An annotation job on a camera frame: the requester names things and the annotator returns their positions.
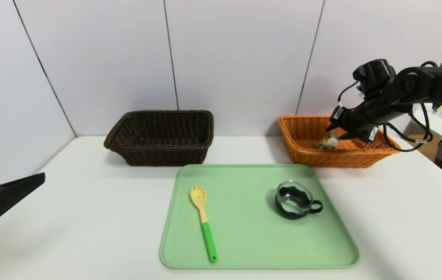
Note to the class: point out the light green plastic tray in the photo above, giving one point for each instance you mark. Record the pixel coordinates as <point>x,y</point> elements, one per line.
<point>252,241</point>

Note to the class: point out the orange wicker basket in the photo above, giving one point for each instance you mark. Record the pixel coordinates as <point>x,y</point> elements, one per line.
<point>334,157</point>

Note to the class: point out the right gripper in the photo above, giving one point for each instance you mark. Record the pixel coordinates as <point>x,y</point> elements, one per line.
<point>338,114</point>

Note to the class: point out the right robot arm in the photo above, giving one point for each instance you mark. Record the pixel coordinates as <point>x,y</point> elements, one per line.
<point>439,87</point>

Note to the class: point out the dark brown wicker basket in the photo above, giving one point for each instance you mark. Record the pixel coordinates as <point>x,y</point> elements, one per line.
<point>158,155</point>

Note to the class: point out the chocolate cookie pack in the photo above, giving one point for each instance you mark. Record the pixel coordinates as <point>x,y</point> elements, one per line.
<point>328,142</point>

